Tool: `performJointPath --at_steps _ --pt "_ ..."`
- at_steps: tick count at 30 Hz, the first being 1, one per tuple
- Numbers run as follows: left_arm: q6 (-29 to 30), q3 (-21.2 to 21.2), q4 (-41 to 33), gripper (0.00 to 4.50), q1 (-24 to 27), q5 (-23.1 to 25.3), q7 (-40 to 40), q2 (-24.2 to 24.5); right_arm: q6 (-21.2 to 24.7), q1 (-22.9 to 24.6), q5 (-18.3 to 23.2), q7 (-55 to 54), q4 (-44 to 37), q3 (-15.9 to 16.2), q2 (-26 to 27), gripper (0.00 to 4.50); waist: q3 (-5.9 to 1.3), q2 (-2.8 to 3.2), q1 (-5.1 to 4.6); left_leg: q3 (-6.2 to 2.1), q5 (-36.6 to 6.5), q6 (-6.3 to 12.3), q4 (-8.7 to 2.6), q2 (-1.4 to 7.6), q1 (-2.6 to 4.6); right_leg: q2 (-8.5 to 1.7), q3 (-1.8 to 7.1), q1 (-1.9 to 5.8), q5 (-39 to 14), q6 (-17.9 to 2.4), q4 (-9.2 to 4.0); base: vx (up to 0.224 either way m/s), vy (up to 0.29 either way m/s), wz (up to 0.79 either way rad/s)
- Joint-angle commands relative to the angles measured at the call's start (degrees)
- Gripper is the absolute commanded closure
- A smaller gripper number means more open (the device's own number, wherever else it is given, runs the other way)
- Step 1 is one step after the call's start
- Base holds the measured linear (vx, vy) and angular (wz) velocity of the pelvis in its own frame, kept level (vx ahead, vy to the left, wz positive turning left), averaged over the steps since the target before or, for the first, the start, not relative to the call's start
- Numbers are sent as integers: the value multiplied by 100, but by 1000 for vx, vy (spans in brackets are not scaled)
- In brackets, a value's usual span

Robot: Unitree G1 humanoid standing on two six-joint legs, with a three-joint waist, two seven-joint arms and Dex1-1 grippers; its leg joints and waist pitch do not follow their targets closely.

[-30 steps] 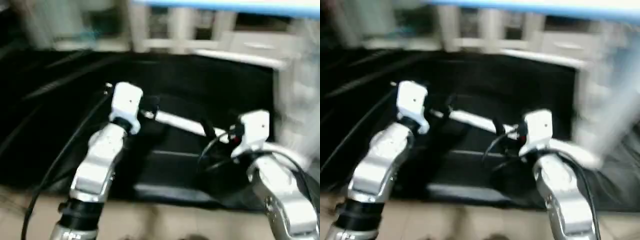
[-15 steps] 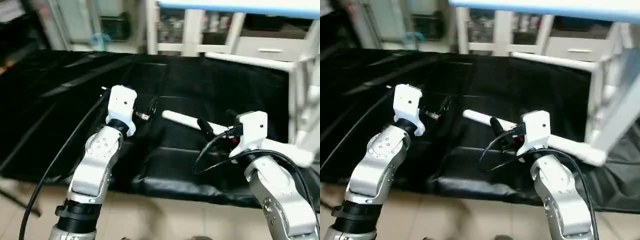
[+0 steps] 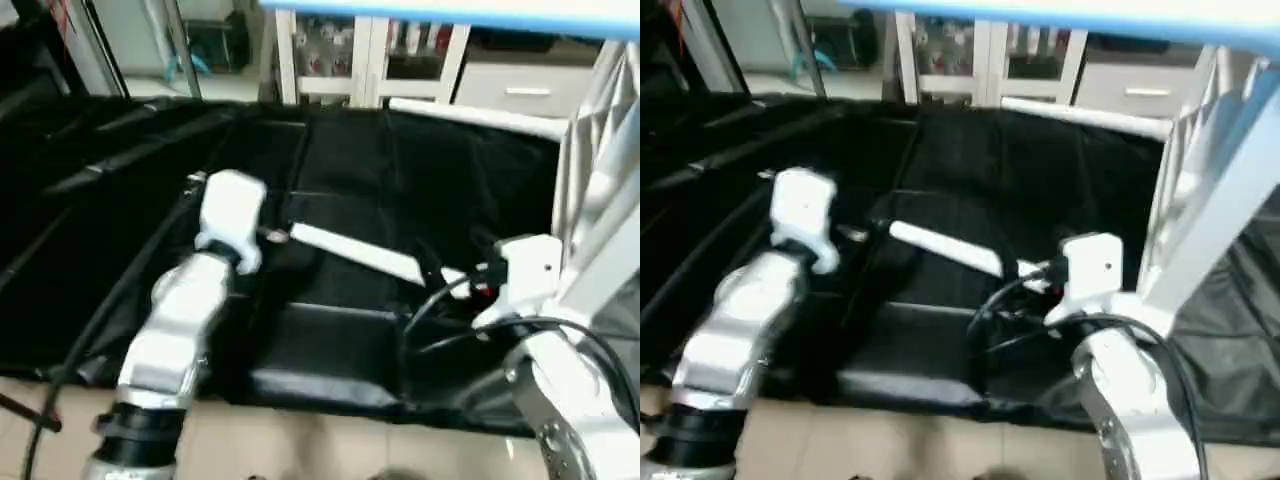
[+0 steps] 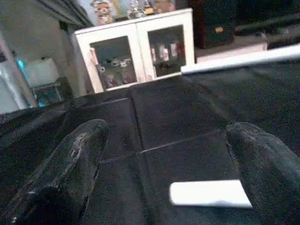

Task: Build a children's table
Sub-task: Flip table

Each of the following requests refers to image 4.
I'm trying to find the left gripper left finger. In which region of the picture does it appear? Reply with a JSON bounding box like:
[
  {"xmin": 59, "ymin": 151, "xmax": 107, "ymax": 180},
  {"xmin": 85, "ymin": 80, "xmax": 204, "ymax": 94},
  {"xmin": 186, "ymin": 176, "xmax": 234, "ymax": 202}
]
[{"xmin": 0, "ymin": 119, "xmax": 110, "ymax": 225}]

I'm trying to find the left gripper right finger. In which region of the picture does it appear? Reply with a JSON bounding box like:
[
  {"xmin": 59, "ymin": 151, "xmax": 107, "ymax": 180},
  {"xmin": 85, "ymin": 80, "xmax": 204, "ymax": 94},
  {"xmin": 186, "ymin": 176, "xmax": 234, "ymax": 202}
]
[{"xmin": 225, "ymin": 122, "xmax": 300, "ymax": 225}]

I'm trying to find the white plastic table leg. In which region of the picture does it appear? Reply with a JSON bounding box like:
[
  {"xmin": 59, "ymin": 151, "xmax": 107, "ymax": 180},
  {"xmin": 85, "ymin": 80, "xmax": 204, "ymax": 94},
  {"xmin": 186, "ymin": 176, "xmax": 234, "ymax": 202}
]
[
  {"xmin": 169, "ymin": 180, "xmax": 253, "ymax": 209},
  {"xmin": 180, "ymin": 44, "xmax": 300, "ymax": 75}
]

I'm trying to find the dark floor crate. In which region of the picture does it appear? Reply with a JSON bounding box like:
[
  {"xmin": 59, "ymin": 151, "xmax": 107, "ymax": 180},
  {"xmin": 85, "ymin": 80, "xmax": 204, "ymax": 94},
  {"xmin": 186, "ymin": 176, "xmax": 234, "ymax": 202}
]
[{"xmin": 22, "ymin": 57, "xmax": 71, "ymax": 106}]

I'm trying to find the black work mat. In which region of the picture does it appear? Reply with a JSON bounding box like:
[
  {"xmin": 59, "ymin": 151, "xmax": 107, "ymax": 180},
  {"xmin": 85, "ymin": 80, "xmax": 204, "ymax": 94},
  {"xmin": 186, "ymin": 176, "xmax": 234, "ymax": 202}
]
[{"xmin": 0, "ymin": 61, "xmax": 300, "ymax": 225}]

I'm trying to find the white drawer unit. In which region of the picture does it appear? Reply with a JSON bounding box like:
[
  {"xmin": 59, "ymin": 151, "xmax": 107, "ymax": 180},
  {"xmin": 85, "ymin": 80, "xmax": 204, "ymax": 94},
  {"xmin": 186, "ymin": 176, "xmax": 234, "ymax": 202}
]
[{"xmin": 195, "ymin": 41, "xmax": 269, "ymax": 64}]

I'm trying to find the white glass-door cabinet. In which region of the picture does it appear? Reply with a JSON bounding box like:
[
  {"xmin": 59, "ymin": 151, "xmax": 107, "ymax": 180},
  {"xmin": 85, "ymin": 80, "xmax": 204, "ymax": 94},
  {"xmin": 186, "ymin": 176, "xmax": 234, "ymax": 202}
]
[{"xmin": 74, "ymin": 7, "xmax": 195, "ymax": 94}]

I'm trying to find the black box with yellow label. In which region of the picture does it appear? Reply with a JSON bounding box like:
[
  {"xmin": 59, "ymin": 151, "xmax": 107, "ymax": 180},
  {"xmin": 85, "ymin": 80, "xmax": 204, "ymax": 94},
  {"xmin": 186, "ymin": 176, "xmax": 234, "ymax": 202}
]
[{"xmin": 202, "ymin": 0, "xmax": 236, "ymax": 48}]

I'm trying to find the plush toy figure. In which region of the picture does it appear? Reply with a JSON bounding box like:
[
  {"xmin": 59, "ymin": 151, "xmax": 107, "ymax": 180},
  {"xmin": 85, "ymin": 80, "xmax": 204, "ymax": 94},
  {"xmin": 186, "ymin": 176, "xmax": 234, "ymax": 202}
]
[{"xmin": 93, "ymin": 0, "xmax": 115, "ymax": 25}]

